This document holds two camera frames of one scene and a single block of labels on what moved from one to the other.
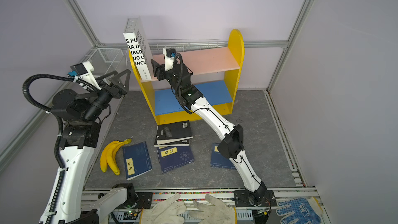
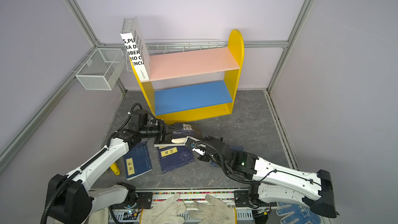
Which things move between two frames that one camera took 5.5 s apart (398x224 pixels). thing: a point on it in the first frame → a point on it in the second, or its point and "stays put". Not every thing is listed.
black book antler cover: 179,143 stays put
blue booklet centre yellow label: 173,157 stays put
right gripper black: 160,71 → 212,141
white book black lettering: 137,42 stays put
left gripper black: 121,90 → 164,128
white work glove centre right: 219,212 stays put
